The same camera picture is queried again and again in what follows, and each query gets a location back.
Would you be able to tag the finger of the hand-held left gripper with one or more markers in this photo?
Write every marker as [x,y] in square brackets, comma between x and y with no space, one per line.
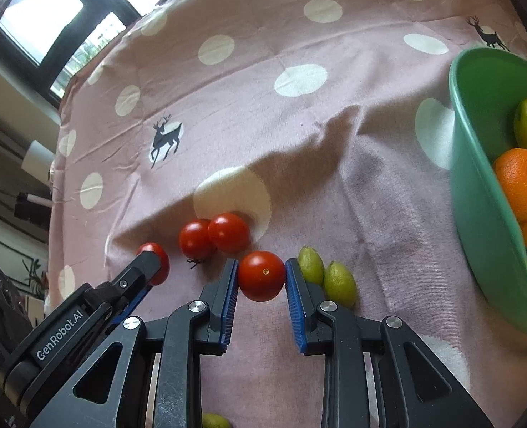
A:
[127,278]

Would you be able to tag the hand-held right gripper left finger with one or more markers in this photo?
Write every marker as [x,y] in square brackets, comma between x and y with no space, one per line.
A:
[230,307]

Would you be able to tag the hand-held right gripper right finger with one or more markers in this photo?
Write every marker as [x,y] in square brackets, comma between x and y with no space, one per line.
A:
[295,312]

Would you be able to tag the red cherry tomato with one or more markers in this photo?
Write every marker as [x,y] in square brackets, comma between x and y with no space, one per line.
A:
[229,232]
[194,240]
[160,261]
[262,276]

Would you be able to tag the green plastic bowl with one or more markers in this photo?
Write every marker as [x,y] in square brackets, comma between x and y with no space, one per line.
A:
[477,187]

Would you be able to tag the small green fruit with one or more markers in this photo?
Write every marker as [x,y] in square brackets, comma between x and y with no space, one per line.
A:
[340,283]
[216,421]
[311,265]

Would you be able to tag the white cylinder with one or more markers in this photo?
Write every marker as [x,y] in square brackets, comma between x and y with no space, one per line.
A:
[38,160]

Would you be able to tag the pink polka dot cloth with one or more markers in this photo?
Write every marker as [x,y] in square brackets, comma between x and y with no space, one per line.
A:
[312,142]

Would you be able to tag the black framed window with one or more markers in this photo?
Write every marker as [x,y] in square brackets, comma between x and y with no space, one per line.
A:
[44,22]

